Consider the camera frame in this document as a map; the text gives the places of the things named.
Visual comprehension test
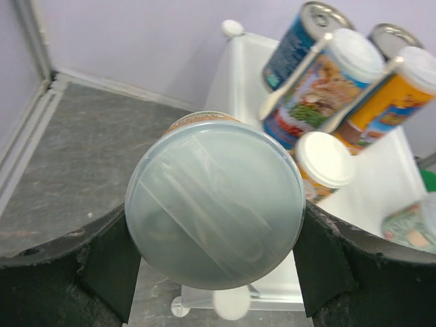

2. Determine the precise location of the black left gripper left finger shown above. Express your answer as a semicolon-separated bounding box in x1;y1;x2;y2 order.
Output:
1;205;141;326

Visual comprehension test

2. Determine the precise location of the tall orange can white lid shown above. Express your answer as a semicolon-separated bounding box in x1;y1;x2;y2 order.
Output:
320;46;435;155

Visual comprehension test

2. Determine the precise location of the left aluminium corner post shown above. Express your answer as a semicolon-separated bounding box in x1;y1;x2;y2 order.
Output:
1;1;65;209

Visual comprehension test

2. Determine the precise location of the yellow short can white lid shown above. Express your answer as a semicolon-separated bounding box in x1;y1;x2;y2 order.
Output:
294;131;356;204

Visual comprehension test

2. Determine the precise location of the white plastic cube cabinet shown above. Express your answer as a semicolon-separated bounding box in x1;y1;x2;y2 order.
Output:
170;19;433;321

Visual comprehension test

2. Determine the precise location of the tall blue can white lid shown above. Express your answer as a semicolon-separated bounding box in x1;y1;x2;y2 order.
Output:
258;28;385;149

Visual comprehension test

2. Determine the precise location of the blue soup can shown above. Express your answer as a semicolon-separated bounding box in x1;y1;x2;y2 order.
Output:
367;23;425;61
262;1;355;91

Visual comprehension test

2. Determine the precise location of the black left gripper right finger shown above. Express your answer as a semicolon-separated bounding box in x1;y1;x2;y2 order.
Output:
293;202;435;326

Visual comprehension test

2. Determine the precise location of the green cloth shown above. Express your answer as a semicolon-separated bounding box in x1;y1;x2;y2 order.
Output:
420;169;436;193

